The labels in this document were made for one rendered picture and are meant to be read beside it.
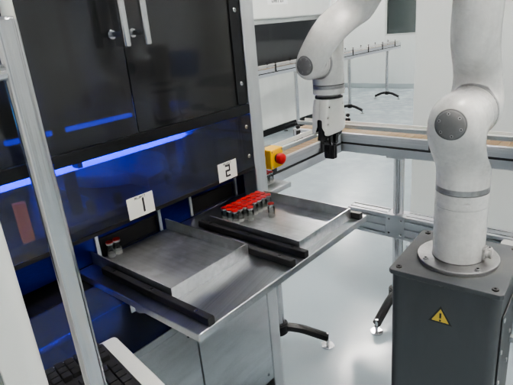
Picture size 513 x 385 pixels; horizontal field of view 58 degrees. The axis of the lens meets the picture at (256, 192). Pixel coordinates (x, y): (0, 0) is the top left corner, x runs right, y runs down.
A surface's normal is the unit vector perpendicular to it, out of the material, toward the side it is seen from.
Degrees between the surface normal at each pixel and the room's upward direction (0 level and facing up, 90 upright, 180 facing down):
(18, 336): 90
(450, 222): 90
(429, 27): 90
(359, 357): 0
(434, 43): 90
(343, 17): 53
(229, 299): 0
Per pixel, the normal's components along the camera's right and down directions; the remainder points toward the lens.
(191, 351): 0.75, 0.16
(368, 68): -0.65, 0.31
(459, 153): -0.33, 0.84
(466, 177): -0.26, 0.48
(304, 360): -0.09, -0.94
